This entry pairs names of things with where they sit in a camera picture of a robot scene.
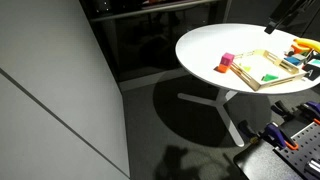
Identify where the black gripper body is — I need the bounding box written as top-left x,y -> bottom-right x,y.
272,0 -> 316,24

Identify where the black perforated board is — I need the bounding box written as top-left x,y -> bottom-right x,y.
273,121 -> 320,180

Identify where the magenta cube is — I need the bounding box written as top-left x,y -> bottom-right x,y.
220,52 -> 235,67

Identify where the dark spring clamp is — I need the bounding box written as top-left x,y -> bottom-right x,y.
237,119 -> 261,144

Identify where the white box teal triangle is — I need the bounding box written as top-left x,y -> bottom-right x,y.
306,58 -> 320,68

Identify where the grey cube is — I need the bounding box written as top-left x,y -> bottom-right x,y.
293,53 -> 307,62

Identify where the blue cube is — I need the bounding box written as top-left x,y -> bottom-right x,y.
284,55 -> 302,67

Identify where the yellow banana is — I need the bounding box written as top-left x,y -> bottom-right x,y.
293,37 -> 320,53

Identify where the green triangle block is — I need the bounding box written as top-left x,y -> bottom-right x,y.
260,73 -> 279,82

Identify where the white table base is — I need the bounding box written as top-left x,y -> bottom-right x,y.
177,89 -> 246,148

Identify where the black flat plate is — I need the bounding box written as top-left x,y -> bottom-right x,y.
233,140 -> 303,180

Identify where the black spring clamp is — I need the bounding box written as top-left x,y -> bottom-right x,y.
270,100 -> 296,121

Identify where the purple spring clamp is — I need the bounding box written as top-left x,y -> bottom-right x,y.
298,100 -> 320,126

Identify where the silver metal bar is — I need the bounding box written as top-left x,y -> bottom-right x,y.
304,159 -> 320,178

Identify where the orange cube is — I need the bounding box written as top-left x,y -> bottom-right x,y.
216,63 -> 232,74

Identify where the wooden tray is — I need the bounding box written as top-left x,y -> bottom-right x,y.
229,48 -> 308,92

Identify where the silver metal rail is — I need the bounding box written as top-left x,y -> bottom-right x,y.
89,0 -> 219,23

